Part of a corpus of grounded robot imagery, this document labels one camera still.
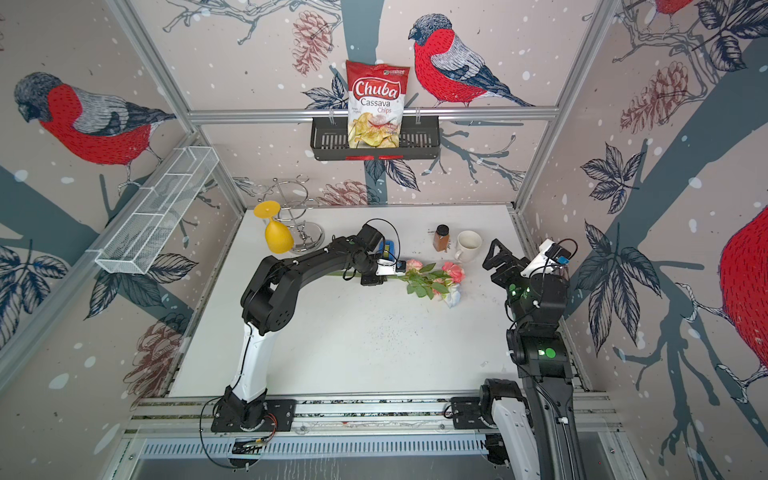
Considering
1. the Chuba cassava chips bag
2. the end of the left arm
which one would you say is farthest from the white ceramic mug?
the Chuba cassava chips bag

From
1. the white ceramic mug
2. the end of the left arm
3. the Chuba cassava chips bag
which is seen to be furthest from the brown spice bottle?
the Chuba cassava chips bag

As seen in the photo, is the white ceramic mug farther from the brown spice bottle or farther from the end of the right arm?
the end of the right arm

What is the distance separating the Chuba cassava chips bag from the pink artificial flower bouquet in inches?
15.9

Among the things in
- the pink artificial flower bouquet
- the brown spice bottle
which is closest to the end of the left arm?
the pink artificial flower bouquet

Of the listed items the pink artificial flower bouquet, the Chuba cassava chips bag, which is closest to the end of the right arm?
the pink artificial flower bouquet

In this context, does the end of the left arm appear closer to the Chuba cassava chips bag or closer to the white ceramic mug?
the white ceramic mug

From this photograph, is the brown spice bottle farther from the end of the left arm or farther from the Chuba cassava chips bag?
the Chuba cassava chips bag

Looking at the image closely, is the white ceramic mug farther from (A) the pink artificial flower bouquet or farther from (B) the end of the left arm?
(B) the end of the left arm

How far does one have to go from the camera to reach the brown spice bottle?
1027mm

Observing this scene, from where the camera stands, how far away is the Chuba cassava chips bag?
833 millimetres

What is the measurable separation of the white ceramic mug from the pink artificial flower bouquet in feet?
0.18

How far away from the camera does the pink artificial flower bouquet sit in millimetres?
919

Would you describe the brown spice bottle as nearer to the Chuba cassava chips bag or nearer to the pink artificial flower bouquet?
the pink artificial flower bouquet

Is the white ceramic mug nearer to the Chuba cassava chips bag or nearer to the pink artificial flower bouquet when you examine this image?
the pink artificial flower bouquet
